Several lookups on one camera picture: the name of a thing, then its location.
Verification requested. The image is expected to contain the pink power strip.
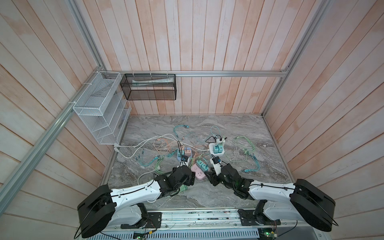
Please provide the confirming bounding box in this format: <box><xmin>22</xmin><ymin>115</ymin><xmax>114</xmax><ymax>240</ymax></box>
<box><xmin>191</xmin><ymin>164</ymin><xmax>206</xmax><ymax>180</ymax></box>

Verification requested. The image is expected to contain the teal USB charger with green cable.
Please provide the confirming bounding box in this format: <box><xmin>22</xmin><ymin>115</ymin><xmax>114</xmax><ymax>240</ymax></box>
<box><xmin>196</xmin><ymin>160</ymin><xmax>205</xmax><ymax>168</ymax></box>

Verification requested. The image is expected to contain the light green USB charger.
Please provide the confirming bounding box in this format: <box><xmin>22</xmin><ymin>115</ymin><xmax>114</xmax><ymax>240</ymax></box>
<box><xmin>180</xmin><ymin>185</ymin><xmax>188</xmax><ymax>192</ymax></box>

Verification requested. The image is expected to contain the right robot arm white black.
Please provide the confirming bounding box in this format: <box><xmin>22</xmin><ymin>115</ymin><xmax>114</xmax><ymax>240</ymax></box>
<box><xmin>205</xmin><ymin>164</ymin><xmax>337</xmax><ymax>232</ymax></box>

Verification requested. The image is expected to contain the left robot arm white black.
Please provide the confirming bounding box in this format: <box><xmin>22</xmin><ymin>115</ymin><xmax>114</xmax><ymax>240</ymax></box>
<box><xmin>74</xmin><ymin>165</ymin><xmax>196</xmax><ymax>239</ymax></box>

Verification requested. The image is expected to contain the blue power strip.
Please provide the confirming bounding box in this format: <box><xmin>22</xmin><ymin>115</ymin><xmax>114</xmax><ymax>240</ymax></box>
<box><xmin>177</xmin><ymin>148</ymin><xmax>192</xmax><ymax>162</ymax></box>

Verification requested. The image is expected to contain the teal charger on white strip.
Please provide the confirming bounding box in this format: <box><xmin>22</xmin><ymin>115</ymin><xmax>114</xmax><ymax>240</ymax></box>
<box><xmin>213</xmin><ymin>144</ymin><xmax>224</xmax><ymax>154</ymax></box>

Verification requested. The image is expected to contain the white power strip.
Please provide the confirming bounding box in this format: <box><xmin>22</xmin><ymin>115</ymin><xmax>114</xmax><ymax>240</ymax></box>
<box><xmin>209</xmin><ymin>143</ymin><xmax>225</xmax><ymax>157</ymax></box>

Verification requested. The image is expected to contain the black mesh basket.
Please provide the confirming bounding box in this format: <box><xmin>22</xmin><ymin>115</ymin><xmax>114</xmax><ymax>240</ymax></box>
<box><xmin>120</xmin><ymin>73</ymin><xmax>177</xmax><ymax>101</ymax></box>

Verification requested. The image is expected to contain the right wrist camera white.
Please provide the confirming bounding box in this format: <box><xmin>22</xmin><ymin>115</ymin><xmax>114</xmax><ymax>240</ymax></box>
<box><xmin>210</xmin><ymin>155</ymin><xmax>222</xmax><ymax>176</ymax></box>

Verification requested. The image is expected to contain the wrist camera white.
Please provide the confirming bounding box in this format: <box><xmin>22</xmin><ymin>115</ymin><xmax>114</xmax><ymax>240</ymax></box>
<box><xmin>180</xmin><ymin>155</ymin><xmax>192</xmax><ymax>168</ymax></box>
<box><xmin>210</xmin><ymin>155</ymin><xmax>222</xmax><ymax>176</ymax></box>

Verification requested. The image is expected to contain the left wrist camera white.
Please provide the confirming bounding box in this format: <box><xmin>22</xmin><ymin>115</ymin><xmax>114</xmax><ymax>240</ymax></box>
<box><xmin>180</xmin><ymin>155</ymin><xmax>192</xmax><ymax>168</ymax></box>

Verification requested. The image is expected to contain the green cable bundle right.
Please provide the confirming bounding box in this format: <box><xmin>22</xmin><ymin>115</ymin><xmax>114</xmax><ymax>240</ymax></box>
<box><xmin>224</xmin><ymin>135</ymin><xmax>262</xmax><ymax>174</ymax></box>

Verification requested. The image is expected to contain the teal USB cable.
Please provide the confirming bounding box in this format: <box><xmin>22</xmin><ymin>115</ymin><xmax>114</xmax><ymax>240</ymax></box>
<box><xmin>136</xmin><ymin>149</ymin><xmax>178</xmax><ymax>168</ymax></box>

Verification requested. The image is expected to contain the black cable on white strip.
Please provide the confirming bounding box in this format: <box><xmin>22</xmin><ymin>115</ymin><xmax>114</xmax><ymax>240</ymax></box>
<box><xmin>205</xmin><ymin>135</ymin><xmax>227</xmax><ymax>144</ymax></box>

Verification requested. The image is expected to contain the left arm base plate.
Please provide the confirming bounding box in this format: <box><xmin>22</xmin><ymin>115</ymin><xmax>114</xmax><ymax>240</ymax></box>
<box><xmin>121</xmin><ymin>212</ymin><xmax>162</xmax><ymax>230</ymax></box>

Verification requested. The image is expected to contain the aluminium front rail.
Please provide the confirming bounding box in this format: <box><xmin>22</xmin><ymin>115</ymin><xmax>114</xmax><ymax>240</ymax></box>
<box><xmin>74</xmin><ymin>206</ymin><xmax>325</xmax><ymax>232</ymax></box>

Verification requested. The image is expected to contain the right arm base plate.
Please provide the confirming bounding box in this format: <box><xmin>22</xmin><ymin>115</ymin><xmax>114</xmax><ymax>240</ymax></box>
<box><xmin>238</xmin><ymin>209</ymin><xmax>281</xmax><ymax>226</ymax></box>

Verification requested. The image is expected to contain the white power cord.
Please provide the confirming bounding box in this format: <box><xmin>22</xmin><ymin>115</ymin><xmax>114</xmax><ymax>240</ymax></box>
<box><xmin>113</xmin><ymin>134</ymin><xmax>210</xmax><ymax>160</ymax></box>

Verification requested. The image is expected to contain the white wire mesh shelf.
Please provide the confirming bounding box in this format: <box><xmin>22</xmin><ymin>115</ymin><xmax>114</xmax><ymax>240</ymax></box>
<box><xmin>73</xmin><ymin>72</ymin><xmax>132</xmax><ymax>145</ymax></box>

